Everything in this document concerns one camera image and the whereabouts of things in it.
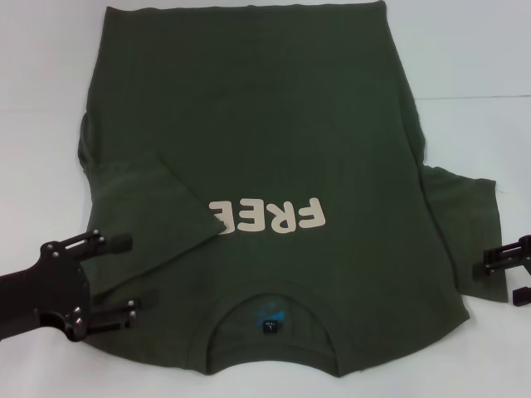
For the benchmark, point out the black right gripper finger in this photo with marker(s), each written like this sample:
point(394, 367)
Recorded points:
point(506, 259)
point(522, 296)

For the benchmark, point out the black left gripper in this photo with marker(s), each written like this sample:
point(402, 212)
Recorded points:
point(54, 290)

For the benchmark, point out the dark green FREE t-shirt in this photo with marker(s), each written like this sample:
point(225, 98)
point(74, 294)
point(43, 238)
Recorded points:
point(290, 124)

